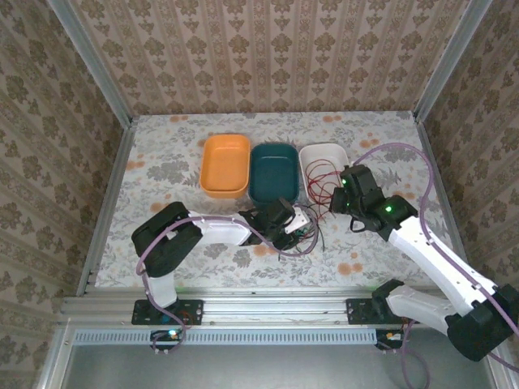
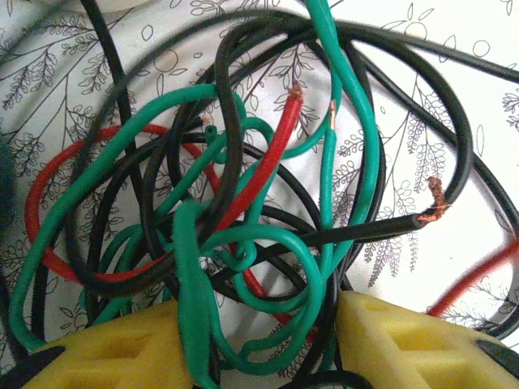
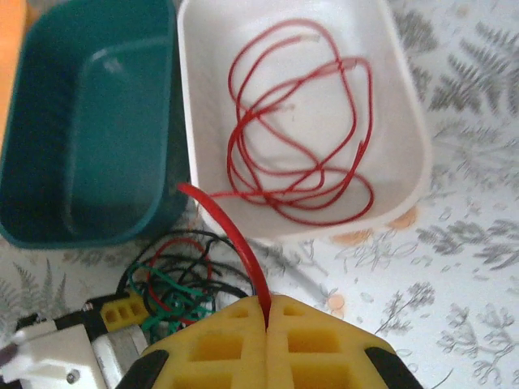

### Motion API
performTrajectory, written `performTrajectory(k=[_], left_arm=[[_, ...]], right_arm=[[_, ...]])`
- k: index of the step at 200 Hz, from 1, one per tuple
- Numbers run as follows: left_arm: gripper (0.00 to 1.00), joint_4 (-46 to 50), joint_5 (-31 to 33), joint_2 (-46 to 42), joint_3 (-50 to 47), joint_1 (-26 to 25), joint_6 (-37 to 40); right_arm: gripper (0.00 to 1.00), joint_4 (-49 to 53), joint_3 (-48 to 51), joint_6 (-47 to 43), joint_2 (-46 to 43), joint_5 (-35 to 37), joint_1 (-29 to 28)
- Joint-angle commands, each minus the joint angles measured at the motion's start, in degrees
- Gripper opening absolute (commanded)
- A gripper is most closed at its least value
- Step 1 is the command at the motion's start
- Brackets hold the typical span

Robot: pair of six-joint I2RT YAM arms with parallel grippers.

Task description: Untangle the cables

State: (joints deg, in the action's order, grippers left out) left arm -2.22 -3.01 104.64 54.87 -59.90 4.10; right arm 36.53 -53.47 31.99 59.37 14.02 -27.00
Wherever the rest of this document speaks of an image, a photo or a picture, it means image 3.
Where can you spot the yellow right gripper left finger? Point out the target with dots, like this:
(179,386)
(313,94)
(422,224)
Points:
(255,364)

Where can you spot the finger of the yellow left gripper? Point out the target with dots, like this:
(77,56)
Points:
(142,312)

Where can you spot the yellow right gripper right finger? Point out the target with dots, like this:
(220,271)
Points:
(280,364)

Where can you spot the teal plastic bin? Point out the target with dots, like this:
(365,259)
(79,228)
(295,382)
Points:
(101,142)

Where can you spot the floral print tablecloth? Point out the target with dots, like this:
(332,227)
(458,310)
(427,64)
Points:
(446,283)

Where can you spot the white plastic bin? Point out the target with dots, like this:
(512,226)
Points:
(397,133)

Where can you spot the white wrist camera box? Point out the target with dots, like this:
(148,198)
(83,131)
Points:
(52,356)

